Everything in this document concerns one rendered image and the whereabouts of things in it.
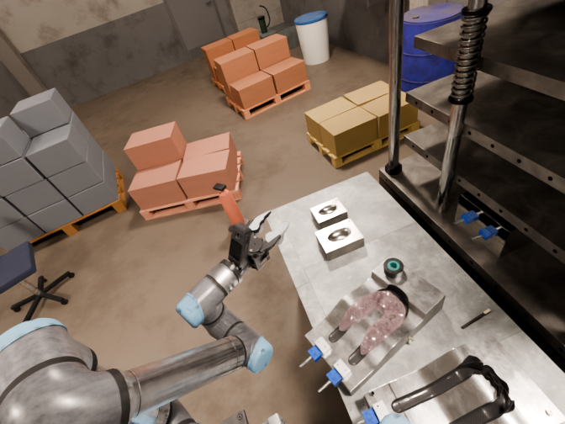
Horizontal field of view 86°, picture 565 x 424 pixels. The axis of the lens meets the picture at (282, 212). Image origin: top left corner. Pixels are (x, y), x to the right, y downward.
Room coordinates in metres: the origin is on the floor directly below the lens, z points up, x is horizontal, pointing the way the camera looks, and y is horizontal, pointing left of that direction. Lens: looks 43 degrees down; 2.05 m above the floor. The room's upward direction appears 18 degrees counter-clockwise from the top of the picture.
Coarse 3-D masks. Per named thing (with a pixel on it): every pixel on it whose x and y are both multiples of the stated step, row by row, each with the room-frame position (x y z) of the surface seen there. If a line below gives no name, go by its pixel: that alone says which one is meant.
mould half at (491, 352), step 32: (448, 352) 0.31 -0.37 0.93; (480, 352) 0.30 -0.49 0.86; (384, 384) 0.30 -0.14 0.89; (416, 384) 0.27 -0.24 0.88; (480, 384) 0.21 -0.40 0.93; (512, 384) 0.19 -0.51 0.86; (416, 416) 0.19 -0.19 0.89; (448, 416) 0.17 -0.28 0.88; (512, 416) 0.11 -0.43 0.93; (544, 416) 0.10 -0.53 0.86
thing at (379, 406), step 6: (378, 402) 0.25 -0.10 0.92; (372, 408) 0.24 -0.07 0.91; (378, 408) 0.23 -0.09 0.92; (384, 408) 0.23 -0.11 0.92; (366, 414) 0.23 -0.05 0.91; (372, 414) 0.23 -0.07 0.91; (378, 414) 0.22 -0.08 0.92; (384, 414) 0.21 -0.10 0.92; (366, 420) 0.22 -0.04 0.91; (372, 420) 0.21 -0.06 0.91; (378, 420) 0.21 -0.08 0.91
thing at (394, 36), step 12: (396, 0) 1.38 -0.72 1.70; (396, 12) 1.38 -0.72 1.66; (396, 24) 1.38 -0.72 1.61; (396, 36) 1.38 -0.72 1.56; (396, 48) 1.37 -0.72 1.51; (396, 60) 1.37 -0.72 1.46; (396, 72) 1.37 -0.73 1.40; (396, 84) 1.37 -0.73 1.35; (396, 96) 1.37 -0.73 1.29; (396, 108) 1.37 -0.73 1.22; (396, 120) 1.37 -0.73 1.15; (396, 132) 1.37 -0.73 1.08; (396, 144) 1.37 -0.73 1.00; (396, 156) 1.37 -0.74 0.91; (396, 168) 1.36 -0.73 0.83
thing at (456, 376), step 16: (464, 368) 0.26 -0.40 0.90; (480, 368) 0.25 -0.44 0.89; (432, 384) 0.26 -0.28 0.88; (448, 384) 0.24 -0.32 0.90; (496, 384) 0.19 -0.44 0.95; (400, 400) 0.24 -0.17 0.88; (416, 400) 0.23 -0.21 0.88; (496, 400) 0.17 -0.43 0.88; (512, 400) 0.15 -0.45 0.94; (464, 416) 0.15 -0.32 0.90; (480, 416) 0.14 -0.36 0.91; (496, 416) 0.13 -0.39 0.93
